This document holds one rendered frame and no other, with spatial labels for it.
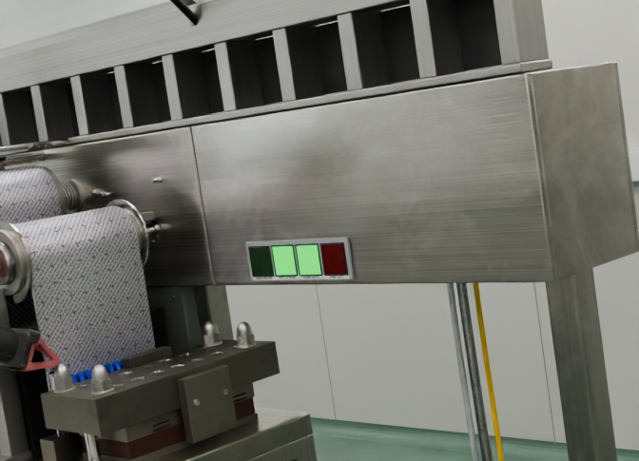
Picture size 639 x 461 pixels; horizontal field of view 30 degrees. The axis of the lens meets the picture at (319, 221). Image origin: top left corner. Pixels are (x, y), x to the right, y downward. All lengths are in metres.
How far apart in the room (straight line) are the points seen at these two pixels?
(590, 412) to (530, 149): 0.46
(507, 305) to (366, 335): 0.79
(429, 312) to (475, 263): 3.18
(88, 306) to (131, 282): 0.10
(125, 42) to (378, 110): 0.65
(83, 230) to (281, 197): 0.37
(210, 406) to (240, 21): 0.66
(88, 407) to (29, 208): 0.56
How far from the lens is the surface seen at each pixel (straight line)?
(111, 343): 2.20
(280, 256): 2.07
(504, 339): 4.77
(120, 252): 2.21
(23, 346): 2.05
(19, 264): 2.11
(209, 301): 2.51
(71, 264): 2.15
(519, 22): 1.73
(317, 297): 5.41
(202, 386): 2.05
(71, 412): 2.01
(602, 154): 1.85
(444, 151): 1.80
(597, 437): 1.96
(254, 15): 2.07
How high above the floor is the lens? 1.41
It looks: 5 degrees down
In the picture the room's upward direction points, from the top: 8 degrees counter-clockwise
